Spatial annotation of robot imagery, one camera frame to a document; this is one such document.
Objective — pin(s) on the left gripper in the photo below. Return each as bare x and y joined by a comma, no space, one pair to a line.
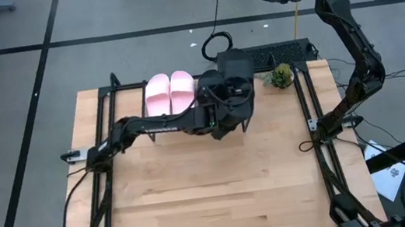
227,106

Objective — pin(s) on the pink slide sandal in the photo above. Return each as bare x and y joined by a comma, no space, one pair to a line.
157,94
182,90

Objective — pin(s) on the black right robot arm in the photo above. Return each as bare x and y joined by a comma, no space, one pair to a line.
352,31

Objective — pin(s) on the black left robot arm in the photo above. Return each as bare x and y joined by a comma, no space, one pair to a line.
164,124

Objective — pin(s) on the spiky green potted plant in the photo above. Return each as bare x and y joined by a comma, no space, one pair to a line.
281,75

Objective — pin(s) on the white paper sheet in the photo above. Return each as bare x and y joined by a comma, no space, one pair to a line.
389,177

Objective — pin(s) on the black aluminium rig frame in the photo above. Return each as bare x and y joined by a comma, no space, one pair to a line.
105,204

